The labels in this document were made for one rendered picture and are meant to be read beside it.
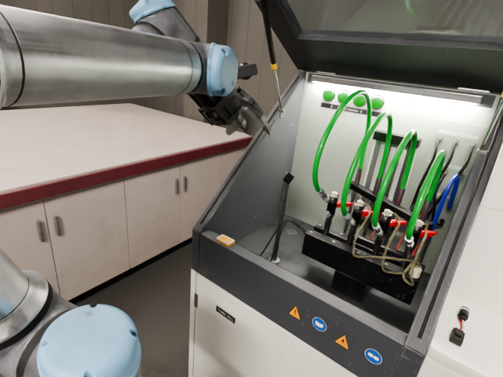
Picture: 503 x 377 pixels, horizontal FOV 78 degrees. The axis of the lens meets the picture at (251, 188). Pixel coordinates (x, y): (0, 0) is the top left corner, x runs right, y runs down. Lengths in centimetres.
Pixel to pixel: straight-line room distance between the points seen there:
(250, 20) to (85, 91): 298
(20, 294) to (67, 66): 32
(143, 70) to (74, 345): 35
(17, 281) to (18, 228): 131
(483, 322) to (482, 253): 15
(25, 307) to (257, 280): 58
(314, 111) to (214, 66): 85
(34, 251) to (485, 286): 183
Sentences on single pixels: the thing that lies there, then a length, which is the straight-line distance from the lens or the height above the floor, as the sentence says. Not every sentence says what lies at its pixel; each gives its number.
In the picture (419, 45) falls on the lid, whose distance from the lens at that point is 103.
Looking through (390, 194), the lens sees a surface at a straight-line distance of 122.
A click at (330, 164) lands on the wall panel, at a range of 129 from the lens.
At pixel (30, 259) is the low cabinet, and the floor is 46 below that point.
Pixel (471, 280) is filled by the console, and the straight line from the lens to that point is 96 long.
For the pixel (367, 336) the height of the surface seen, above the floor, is 92.
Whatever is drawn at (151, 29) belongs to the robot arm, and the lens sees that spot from 61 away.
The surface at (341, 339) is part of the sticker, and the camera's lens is 87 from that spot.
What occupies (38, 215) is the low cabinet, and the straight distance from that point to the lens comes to 183.
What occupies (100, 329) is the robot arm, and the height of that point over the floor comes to 113.
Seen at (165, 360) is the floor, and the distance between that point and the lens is 189.
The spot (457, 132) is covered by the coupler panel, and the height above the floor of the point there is 133.
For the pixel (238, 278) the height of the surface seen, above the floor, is 87.
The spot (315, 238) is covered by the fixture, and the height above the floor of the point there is 98.
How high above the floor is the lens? 148
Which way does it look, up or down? 23 degrees down
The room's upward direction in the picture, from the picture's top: 6 degrees clockwise
